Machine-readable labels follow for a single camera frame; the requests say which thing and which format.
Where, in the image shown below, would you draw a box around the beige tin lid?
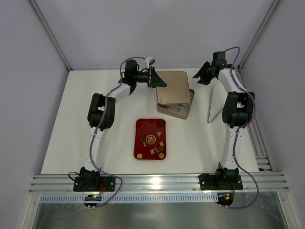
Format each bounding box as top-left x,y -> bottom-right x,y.
156,71 -> 191,105

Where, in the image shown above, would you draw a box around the white slotted cable duct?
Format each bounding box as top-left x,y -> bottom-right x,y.
40,193 -> 218,204

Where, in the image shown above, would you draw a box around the beige tin box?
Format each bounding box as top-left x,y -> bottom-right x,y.
157,89 -> 195,120

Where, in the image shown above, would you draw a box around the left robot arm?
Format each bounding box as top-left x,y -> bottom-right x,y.
73,57 -> 167,192

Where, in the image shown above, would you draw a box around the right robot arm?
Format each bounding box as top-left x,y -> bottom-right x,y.
194,51 -> 256,191

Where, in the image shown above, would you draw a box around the metal serving tongs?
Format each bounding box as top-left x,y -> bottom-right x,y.
207,84 -> 223,124

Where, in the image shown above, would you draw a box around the golden round chocolate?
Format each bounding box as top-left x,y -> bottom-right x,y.
159,153 -> 165,159

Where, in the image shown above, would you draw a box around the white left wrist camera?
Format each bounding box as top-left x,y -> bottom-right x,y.
145,56 -> 155,67

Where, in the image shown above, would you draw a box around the aluminium frame rail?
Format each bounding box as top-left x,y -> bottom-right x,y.
28,172 -> 289,194

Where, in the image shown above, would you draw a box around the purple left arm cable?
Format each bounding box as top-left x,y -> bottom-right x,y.
88,56 -> 124,208

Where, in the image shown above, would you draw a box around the red rectangular tray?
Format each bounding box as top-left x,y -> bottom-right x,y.
133,118 -> 167,161

